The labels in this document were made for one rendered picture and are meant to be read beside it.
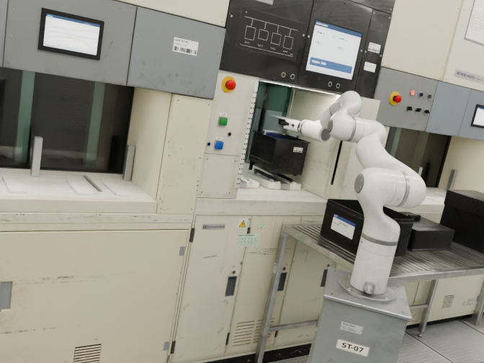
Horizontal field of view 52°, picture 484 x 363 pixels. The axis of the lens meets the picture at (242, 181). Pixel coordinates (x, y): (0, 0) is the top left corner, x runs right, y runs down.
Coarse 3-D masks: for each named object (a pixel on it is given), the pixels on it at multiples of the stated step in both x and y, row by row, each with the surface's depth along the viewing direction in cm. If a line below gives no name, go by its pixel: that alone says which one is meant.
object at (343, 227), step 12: (336, 204) 217; (348, 204) 230; (324, 216) 223; (336, 216) 216; (348, 216) 211; (360, 216) 204; (396, 216) 223; (408, 216) 217; (324, 228) 223; (336, 228) 216; (348, 228) 210; (360, 228) 204; (408, 228) 214; (336, 240) 216; (348, 240) 210; (408, 240) 216; (396, 252) 214
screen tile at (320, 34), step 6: (318, 30) 215; (324, 30) 217; (318, 36) 216; (324, 36) 218; (330, 36) 220; (336, 36) 221; (330, 42) 221; (318, 48) 218; (324, 48) 220; (330, 48) 221; (318, 54) 219; (324, 54) 221; (330, 54) 222
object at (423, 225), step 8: (416, 216) 244; (416, 224) 237; (424, 224) 240; (432, 224) 243; (416, 232) 226; (424, 232) 228; (432, 232) 231; (440, 232) 234; (448, 232) 237; (416, 240) 227; (424, 240) 230; (432, 240) 233; (440, 240) 236; (448, 240) 239; (408, 248) 228; (416, 248) 228; (424, 248) 231; (432, 248) 234; (440, 248) 237; (448, 248) 241
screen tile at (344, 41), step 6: (342, 36) 223; (342, 42) 224; (348, 42) 226; (336, 48) 223; (354, 48) 229; (336, 54) 224; (342, 54) 226; (348, 54) 228; (354, 54) 230; (342, 60) 227; (348, 60) 229
